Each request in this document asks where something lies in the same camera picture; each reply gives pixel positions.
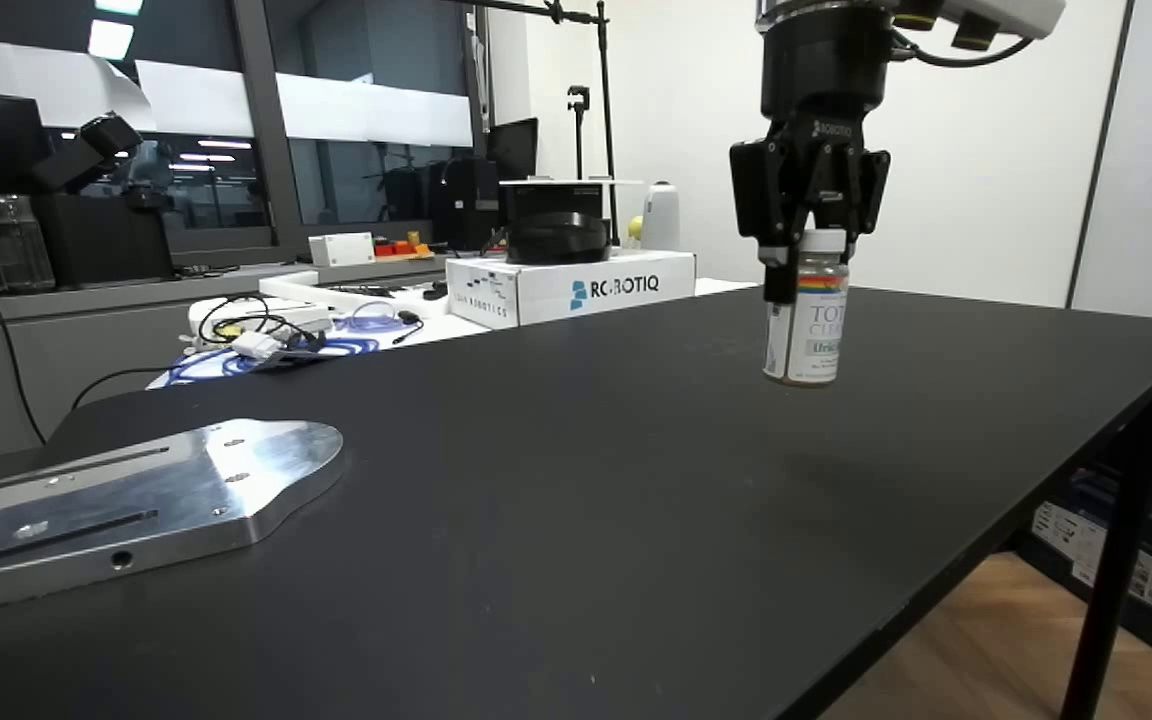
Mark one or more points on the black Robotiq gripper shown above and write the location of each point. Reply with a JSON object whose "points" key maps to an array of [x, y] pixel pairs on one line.
{"points": [[821, 82]]}

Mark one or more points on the small white-labelled glass bottle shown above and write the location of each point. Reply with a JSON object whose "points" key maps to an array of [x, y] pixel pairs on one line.
{"points": [[818, 334]]}

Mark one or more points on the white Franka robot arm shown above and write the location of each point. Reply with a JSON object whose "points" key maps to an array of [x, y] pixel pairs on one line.
{"points": [[1009, 9]]}

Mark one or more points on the white plastic jug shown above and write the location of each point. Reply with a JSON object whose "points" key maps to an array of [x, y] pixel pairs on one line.
{"points": [[663, 223]]}

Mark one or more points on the black rod stand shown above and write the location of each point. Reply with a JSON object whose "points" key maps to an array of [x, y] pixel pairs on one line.
{"points": [[604, 122]]}

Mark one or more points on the black boxy device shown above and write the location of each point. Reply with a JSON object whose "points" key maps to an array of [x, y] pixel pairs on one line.
{"points": [[552, 226]]}

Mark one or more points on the white Robotiq cardboard box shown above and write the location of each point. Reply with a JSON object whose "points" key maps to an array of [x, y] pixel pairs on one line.
{"points": [[537, 299]]}

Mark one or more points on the black flat screen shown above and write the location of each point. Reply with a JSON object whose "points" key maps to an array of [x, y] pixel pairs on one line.
{"points": [[513, 149]]}

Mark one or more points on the red orange small parts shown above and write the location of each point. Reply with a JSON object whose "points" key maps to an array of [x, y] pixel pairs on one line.
{"points": [[402, 245]]}

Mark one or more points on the black table leg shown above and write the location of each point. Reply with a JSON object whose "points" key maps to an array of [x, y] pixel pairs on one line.
{"points": [[1109, 573]]}

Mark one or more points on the white flat tray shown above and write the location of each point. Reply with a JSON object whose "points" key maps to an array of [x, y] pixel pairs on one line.
{"points": [[360, 281]]}

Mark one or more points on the small white box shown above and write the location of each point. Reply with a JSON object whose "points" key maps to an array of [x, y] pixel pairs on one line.
{"points": [[343, 251]]}

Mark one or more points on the black box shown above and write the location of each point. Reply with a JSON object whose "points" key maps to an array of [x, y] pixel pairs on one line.
{"points": [[111, 237]]}

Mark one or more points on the black lamp-like object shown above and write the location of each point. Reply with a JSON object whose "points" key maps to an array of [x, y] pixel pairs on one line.
{"points": [[90, 149]]}

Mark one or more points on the flat aluminium metal plate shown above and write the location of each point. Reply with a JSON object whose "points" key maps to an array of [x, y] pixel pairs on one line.
{"points": [[111, 512]]}

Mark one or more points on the grey finned panel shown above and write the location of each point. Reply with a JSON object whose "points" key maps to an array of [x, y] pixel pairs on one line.
{"points": [[12, 242]]}

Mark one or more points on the small black camera on pole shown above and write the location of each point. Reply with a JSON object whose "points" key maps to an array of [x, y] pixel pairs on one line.
{"points": [[577, 114]]}

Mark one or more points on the dark window frame post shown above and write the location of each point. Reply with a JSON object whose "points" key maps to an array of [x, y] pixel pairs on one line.
{"points": [[268, 132]]}

